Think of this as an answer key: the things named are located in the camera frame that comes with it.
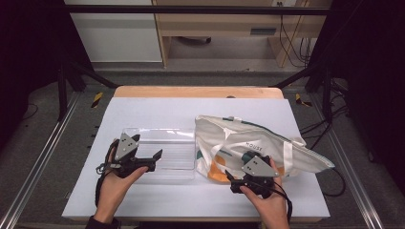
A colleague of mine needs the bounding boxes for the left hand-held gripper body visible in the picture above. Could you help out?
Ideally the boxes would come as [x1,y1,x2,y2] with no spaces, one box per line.
[108,133,148,179]

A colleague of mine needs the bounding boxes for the grey desk label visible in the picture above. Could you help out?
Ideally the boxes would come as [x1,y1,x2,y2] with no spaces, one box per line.
[249,28,277,36]

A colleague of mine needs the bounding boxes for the thin black floor cable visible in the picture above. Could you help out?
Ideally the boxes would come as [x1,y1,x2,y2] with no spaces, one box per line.
[20,101,39,122]

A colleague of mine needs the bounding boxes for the black horizontal bar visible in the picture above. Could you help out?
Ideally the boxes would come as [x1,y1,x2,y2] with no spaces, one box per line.
[61,4,330,16]

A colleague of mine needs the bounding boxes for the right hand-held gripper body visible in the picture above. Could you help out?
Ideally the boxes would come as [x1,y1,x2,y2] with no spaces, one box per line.
[240,152,281,200]

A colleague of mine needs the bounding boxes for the black curtain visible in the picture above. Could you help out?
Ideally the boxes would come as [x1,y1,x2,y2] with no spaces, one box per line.
[313,0,405,196]
[0,0,94,151]

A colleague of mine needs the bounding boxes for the dark object under desk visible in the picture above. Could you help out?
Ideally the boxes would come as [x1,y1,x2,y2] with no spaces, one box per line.
[175,35,213,46]

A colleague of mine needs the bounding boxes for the left hand-held gripper black cable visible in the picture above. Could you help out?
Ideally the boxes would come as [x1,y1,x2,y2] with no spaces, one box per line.
[94,139,121,208]

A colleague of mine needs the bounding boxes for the person's left hand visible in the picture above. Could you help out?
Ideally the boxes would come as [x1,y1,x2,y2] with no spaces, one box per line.
[93,147,150,224]

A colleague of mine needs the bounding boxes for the right hand-held gripper black cable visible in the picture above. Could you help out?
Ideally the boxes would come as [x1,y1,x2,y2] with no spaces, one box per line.
[270,180,293,224]

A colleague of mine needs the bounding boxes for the black metal stand frame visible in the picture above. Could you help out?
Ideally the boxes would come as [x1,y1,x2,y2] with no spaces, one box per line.
[56,59,119,122]
[272,59,334,124]

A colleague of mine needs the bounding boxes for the hand-held gripper black cable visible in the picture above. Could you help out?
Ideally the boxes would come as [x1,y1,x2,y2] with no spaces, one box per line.
[94,139,121,208]
[270,180,293,224]

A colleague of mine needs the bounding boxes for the white wall socket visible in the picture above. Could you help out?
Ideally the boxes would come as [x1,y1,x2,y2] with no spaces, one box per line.
[273,0,298,8]

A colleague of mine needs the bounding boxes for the wooden desk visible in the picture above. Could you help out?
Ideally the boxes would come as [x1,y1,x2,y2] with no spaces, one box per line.
[152,0,333,69]

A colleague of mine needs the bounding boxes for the looped black floor cable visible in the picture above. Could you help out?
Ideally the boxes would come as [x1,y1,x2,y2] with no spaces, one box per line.
[321,166,347,198]

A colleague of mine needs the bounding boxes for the person's right hand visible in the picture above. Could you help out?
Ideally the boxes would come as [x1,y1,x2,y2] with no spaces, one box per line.
[239,156,290,229]

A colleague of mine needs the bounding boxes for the white canvas tote bag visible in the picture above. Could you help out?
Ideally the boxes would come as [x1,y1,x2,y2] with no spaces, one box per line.
[194,114,336,184]

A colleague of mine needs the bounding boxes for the black cables under desk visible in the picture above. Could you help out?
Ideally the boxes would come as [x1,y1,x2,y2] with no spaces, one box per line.
[278,13,315,69]

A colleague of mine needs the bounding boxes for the aluminium floor rail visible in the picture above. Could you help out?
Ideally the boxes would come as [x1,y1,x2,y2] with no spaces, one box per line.
[0,92,81,229]
[309,93,385,229]

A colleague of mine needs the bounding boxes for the white table mat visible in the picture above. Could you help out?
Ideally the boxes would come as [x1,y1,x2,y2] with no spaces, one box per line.
[61,96,331,220]

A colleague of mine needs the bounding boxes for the black floor cables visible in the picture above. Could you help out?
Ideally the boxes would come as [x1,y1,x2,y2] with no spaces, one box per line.
[299,78,351,151]

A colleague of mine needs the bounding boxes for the clear plastic tray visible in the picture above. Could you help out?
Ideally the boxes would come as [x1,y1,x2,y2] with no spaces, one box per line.
[121,127,197,185]

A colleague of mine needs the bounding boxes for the white cabinet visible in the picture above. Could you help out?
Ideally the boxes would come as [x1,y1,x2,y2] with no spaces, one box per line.
[63,0,163,64]

